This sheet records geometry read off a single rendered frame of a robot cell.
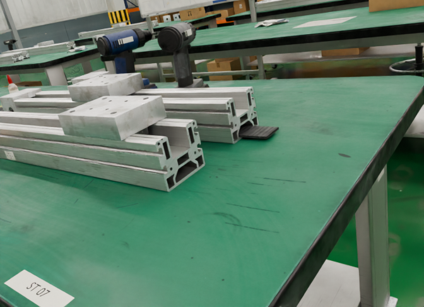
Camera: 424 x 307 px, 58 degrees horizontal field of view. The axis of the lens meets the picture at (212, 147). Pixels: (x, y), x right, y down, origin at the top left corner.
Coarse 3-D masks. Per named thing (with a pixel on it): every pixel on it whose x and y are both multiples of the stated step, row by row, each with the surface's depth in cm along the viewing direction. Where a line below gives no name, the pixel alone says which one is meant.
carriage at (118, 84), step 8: (88, 80) 100; (96, 80) 98; (104, 80) 95; (112, 80) 93; (120, 80) 91; (128, 80) 93; (136, 80) 95; (72, 88) 97; (80, 88) 95; (88, 88) 93; (96, 88) 91; (104, 88) 89; (112, 88) 89; (120, 88) 91; (128, 88) 93; (136, 88) 95; (72, 96) 98; (80, 96) 96; (88, 96) 94; (96, 96) 92
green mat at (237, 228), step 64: (320, 128) 73; (384, 128) 67; (0, 192) 74; (64, 192) 68; (128, 192) 63; (192, 192) 59; (256, 192) 55; (320, 192) 52; (0, 256) 52; (64, 256) 49; (128, 256) 46; (192, 256) 44; (256, 256) 42
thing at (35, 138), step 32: (0, 128) 87; (32, 128) 80; (160, 128) 66; (192, 128) 64; (32, 160) 84; (64, 160) 75; (96, 160) 71; (128, 160) 63; (160, 160) 58; (192, 160) 64
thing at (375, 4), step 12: (372, 0) 223; (384, 0) 219; (396, 0) 215; (408, 0) 211; (420, 0) 207; (180, 12) 538; (192, 12) 525; (204, 12) 536; (360, 48) 389; (216, 60) 491; (228, 60) 487; (252, 60) 514; (24, 84) 483; (36, 84) 475
